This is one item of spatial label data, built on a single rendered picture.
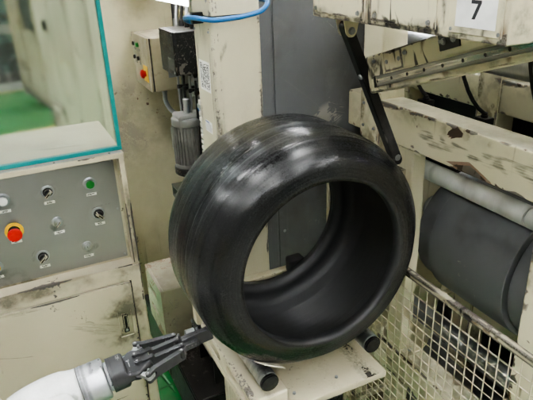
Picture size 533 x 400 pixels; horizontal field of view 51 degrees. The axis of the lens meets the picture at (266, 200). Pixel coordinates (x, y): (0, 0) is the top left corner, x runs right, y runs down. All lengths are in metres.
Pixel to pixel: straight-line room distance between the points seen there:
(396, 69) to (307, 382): 0.80
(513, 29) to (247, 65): 0.66
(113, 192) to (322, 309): 0.73
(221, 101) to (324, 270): 0.54
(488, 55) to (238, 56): 0.57
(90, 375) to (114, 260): 0.68
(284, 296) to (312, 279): 0.09
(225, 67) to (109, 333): 0.98
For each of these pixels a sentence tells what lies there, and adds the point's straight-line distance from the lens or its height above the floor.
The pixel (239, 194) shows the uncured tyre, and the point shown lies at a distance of 1.09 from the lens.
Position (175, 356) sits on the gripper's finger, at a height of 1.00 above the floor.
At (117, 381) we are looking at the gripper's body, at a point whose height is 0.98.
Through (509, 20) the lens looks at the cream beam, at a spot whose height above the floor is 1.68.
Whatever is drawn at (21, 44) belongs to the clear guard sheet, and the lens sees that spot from 1.63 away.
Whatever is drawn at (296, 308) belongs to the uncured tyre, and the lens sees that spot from 1.54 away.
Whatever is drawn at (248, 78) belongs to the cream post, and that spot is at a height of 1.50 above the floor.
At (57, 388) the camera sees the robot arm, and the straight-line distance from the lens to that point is 1.26.
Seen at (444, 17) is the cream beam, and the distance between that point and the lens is 1.08.
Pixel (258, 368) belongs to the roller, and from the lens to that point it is 1.34.
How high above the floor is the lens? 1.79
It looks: 24 degrees down
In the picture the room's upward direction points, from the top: 2 degrees counter-clockwise
